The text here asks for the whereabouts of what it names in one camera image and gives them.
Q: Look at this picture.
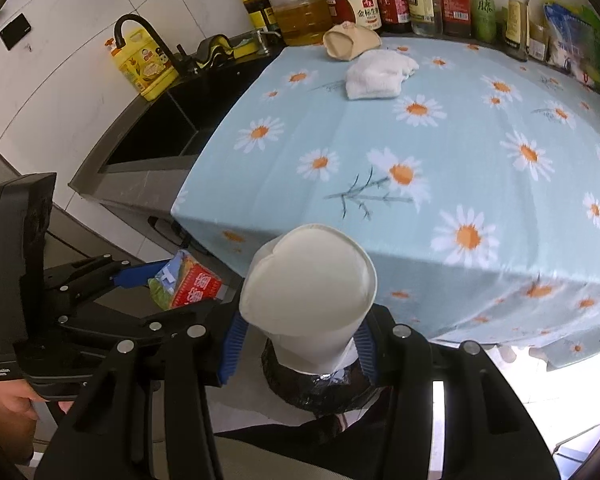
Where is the black wall socket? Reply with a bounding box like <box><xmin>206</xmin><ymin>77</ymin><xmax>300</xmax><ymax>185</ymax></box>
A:
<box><xmin>0</xmin><ymin>13</ymin><xmax>32</xmax><ymax>51</ymax></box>

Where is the person's left hand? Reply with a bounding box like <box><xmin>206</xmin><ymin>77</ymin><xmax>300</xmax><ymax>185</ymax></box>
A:
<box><xmin>0</xmin><ymin>379</ymin><xmax>47</xmax><ymax>420</ymax></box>

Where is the white cloth rag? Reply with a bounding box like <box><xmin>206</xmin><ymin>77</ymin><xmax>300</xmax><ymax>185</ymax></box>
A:
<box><xmin>346</xmin><ymin>50</ymin><xmax>419</xmax><ymax>100</ymax></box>

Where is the small brown jar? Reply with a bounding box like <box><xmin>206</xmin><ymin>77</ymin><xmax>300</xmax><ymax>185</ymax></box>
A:
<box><xmin>528</xmin><ymin>22</ymin><xmax>550</xmax><ymax>63</ymax></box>

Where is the brown paper cup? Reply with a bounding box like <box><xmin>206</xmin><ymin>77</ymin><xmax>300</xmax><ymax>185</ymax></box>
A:
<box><xmin>323</xmin><ymin>22</ymin><xmax>381</xmax><ymax>61</ymax></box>

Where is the black kitchen sink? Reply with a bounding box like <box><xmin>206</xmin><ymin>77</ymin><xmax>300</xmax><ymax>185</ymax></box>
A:
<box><xmin>70</xmin><ymin>48</ymin><xmax>282</xmax><ymax>216</ymax></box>

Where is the small sesame oil bottle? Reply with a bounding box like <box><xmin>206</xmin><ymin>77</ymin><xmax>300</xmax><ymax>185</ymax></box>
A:
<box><xmin>504</xmin><ymin>0</ymin><xmax>530</xmax><ymax>62</ymax></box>

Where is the blue daisy tablecloth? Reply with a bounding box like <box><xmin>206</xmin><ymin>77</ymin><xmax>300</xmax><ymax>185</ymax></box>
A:
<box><xmin>171</xmin><ymin>38</ymin><xmax>600</xmax><ymax>367</ymax></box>

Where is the black yellow sponge holder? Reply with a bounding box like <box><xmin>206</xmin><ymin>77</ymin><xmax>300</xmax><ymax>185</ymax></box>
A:
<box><xmin>193</xmin><ymin>34</ymin><xmax>260</xmax><ymax>70</ymax></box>

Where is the black sink faucet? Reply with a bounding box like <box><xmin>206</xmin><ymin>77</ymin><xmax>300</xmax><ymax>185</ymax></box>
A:
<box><xmin>113</xmin><ymin>13</ymin><xmax>194</xmax><ymax>79</ymax></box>

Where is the yellow dish soap bottle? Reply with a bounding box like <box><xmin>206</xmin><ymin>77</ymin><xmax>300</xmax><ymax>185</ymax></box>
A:
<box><xmin>105</xmin><ymin>27</ymin><xmax>178</xmax><ymax>101</ymax></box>

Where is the black lined trash bin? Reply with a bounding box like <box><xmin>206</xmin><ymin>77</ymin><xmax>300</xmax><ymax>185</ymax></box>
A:
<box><xmin>261</xmin><ymin>339</ymin><xmax>379</xmax><ymax>416</ymax></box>

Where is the large cooking oil jug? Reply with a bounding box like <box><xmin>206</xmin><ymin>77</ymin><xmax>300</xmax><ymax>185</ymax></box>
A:
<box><xmin>270</xmin><ymin>0</ymin><xmax>332</xmax><ymax>47</ymax></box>

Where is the white paper cup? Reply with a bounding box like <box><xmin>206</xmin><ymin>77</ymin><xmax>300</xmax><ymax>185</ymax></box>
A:
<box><xmin>239</xmin><ymin>224</ymin><xmax>377</xmax><ymax>375</ymax></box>

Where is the green pepper oil bottle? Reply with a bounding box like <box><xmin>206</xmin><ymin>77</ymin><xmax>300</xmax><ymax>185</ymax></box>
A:
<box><xmin>471</xmin><ymin>0</ymin><xmax>498</xmax><ymax>44</ymax></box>

